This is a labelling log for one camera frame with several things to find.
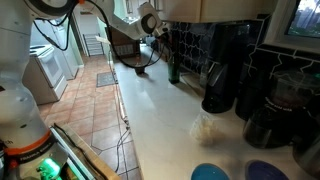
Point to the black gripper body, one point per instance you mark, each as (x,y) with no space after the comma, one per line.
(166,36)

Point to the green glass bottle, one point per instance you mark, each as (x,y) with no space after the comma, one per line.
(174,71)

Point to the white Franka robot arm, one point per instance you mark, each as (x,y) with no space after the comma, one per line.
(16,100)

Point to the open cardboard box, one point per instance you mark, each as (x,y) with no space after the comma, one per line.
(125,45)

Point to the black coffee maker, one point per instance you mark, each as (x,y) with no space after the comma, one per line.
(221,66)

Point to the wooden upper cabinet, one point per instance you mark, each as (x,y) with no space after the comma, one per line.
(216,10)

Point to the grey floor mat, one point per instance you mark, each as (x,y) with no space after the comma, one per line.
(106,79)

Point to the white tall appliance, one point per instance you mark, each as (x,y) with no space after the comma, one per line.
(66,50)

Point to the blue bowl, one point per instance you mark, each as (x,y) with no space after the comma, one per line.
(210,172)

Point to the white stove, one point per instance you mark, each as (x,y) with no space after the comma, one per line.
(43,76)

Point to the wooden robot cart top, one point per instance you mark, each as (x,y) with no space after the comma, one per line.
(100,166)

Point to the purple bowl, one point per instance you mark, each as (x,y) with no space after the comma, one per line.
(266,171)

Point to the window with white frame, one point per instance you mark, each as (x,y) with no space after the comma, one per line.
(306,20)

